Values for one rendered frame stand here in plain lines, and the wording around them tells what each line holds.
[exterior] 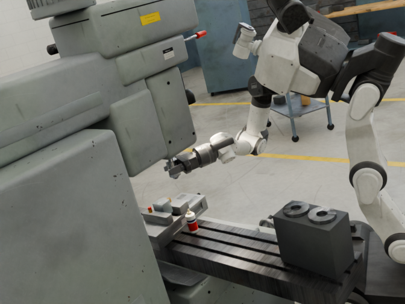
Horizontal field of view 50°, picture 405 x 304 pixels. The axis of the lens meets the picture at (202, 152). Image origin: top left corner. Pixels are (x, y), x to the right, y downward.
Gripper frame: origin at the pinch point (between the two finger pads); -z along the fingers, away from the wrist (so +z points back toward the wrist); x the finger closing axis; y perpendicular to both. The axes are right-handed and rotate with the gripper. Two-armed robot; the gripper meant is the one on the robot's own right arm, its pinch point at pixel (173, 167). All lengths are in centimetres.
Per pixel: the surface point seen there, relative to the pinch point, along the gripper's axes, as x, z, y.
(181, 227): -6.5, -2.4, 29.7
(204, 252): 15.7, -2.2, 31.7
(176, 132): 10.0, 2.3, -16.7
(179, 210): -7.3, -0.5, 22.3
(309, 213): 52, 24, 12
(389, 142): -149, 269, 126
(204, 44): -548, 278, 33
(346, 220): 59, 33, 15
